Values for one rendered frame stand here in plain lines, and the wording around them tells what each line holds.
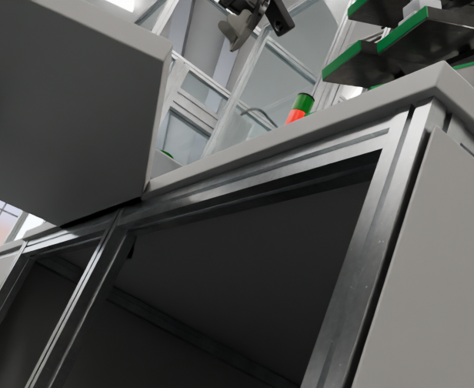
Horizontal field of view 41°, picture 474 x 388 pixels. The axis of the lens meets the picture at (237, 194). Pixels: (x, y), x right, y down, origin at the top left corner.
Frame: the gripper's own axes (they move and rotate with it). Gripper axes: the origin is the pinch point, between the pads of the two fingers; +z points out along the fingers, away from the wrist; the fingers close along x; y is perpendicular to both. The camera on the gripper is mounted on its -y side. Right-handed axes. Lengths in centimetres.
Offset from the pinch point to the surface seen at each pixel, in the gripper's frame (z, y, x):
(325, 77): 4.2, -13.0, 16.3
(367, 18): -12.8, -16.0, 17.5
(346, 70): 3.9, -13.8, 21.2
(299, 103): -14.6, -29.8, -22.5
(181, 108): -40, -27, -110
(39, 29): 40, 34, 36
